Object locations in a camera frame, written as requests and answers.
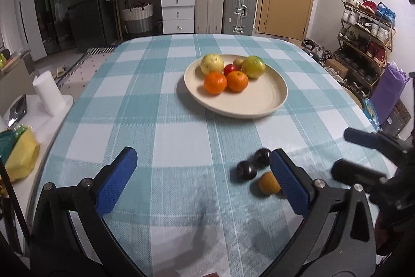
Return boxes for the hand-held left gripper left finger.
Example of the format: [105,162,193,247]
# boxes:
[31,146,146,277]

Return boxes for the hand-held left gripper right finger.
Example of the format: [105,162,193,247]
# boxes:
[259,148,377,277]

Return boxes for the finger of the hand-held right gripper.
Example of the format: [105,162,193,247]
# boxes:
[331,159,388,190]
[344,127,412,154]

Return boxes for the dark purple plum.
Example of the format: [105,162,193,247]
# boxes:
[253,148,273,167]
[236,161,258,181]

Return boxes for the cream round plate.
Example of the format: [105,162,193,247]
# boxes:
[184,54,288,118]

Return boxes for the orange mandarin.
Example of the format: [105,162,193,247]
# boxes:
[204,71,228,95]
[226,70,249,92]

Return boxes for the yellow-green guava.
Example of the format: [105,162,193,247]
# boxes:
[241,56,266,79]

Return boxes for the pale yellow guava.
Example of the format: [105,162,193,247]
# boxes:
[200,53,225,76]

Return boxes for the blue snack packet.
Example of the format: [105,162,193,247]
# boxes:
[362,98,380,131]

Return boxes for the woven grey basket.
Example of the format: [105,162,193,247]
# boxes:
[387,98,412,136]

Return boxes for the round black-rimmed tray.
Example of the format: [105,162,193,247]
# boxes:
[337,82,367,109]

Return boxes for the purple bag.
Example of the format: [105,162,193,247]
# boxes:
[370,61,410,125]

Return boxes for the teal checked tablecloth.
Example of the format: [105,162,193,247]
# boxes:
[27,33,399,277]

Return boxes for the cardboard box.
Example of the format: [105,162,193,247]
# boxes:
[324,58,349,78]

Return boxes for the rows of shoes on rack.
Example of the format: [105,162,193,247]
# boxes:
[337,0,396,91]

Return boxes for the yellow plastic bag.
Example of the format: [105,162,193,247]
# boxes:
[5,128,41,183]

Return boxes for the wooden shoe rack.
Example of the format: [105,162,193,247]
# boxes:
[334,0,397,92]

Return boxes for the white side table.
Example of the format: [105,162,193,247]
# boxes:
[0,93,75,200]

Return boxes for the pile of loose shoes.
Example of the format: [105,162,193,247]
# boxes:
[300,37,336,66]

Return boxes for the white paper towel roll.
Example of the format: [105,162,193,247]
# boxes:
[32,71,65,117]

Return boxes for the white dotted rug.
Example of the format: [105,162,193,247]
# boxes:
[57,46,117,96]

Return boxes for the green plastic bag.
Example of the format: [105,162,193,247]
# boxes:
[0,124,26,164]

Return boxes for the shiny dark pouch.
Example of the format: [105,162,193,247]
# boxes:
[8,94,27,126]

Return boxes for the olive storage box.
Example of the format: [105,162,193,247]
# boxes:
[0,53,36,107]

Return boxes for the woven laundry basket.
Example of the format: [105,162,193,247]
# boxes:
[121,3,154,34]

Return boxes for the white dressing table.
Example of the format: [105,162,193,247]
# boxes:
[104,0,196,35]

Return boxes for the silver suitcase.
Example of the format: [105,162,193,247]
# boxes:
[223,0,259,36]

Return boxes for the white wardrobe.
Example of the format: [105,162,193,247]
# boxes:
[0,0,46,62]

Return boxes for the beige suitcase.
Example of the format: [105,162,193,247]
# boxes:
[195,0,225,35]

